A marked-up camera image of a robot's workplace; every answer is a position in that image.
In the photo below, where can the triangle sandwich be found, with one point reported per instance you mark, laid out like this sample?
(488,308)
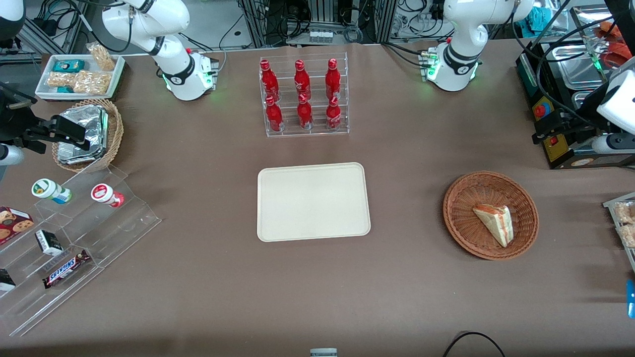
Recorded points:
(491,220)

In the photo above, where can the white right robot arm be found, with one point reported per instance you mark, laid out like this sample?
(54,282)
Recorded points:
(173,64)

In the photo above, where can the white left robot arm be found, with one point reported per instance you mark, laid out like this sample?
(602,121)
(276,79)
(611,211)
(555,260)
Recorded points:
(461,49)

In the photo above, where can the grey snack tray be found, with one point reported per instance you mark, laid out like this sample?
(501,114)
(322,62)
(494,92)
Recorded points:
(607,204)

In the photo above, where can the white rectangular snack tray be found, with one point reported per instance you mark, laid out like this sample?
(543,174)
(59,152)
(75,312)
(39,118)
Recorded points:
(74,96)

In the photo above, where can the small tan wicker basket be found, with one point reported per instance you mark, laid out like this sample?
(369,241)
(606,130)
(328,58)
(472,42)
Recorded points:
(116,134)

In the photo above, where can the large brown wicker basket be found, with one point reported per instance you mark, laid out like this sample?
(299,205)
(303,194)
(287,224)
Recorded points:
(466,218)

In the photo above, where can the cream plastic serving tray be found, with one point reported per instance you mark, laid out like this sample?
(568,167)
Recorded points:
(312,198)

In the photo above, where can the green lid yogurt cup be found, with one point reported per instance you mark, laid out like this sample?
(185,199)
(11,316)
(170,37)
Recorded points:
(47,189)

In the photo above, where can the large steel warmer pan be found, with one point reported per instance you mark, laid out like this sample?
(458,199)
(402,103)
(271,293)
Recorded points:
(585,99)

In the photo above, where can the foil wrapped packet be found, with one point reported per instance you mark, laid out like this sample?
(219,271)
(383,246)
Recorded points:
(94,121)
(79,157)

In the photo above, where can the red cookie box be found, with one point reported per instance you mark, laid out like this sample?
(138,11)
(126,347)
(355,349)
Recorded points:
(12,223)

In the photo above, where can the puffed rice snack bag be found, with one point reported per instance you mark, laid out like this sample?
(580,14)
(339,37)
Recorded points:
(629,237)
(626,213)

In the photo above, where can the small teal snack box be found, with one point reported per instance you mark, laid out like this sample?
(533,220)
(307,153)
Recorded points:
(64,89)

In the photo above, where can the orange fried food piece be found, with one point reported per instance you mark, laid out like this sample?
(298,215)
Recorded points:
(609,30)
(620,55)

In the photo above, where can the small rice cracker bag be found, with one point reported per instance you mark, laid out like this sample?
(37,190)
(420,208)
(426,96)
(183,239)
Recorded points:
(59,79)

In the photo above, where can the small steel warmer pan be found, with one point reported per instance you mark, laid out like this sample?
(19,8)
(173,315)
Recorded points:
(575,64)

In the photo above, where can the small black white box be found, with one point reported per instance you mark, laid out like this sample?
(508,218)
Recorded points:
(48,243)

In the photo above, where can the red lid yogurt cup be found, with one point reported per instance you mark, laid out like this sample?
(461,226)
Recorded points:
(103,192)

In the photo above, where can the large teal snack box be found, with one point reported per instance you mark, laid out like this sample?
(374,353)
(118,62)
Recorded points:
(68,66)

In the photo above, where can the large rice cracker bag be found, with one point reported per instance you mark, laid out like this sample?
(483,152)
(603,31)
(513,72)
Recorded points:
(92,82)

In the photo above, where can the black food warmer cabinet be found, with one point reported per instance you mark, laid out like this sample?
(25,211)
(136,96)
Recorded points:
(527,74)

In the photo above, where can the Snickers chocolate bar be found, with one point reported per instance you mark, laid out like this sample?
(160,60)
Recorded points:
(64,270)

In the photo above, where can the black snack pack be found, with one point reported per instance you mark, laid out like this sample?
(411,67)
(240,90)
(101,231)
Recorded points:
(6,281)

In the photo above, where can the clear acrylic stepped display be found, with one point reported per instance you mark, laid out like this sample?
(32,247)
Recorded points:
(124,223)

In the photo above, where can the clear bag of peanuts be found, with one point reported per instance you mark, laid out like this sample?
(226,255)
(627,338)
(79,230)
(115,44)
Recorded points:
(101,57)

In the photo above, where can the blue plastic object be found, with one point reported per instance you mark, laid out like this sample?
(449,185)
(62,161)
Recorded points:
(631,300)

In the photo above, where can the red cola bottle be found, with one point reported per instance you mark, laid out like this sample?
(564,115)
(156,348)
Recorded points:
(274,116)
(302,82)
(333,79)
(304,114)
(269,79)
(333,116)

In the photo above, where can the clear acrylic bottle rack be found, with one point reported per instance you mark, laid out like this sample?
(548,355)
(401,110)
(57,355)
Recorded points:
(289,130)

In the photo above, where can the white power strip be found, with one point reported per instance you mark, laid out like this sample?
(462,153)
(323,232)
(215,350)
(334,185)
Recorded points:
(321,36)

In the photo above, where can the grey metal object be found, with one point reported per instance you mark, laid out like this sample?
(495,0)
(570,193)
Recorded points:
(323,353)

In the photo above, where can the black right camera bracket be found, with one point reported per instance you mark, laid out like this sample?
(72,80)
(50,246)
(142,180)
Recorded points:
(39,131)

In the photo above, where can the black camera bracket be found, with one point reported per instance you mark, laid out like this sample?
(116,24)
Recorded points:
(39,131)
(578,124)

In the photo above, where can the black left camera bracket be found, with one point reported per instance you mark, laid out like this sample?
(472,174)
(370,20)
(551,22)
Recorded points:
(578,124)

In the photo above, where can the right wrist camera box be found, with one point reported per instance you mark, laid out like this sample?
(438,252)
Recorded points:
(72,130)

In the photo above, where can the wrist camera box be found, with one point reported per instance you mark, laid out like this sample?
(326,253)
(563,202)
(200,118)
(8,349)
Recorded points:
(545,133)
(72,130)

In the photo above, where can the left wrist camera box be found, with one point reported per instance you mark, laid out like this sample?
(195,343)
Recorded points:
(545,133)

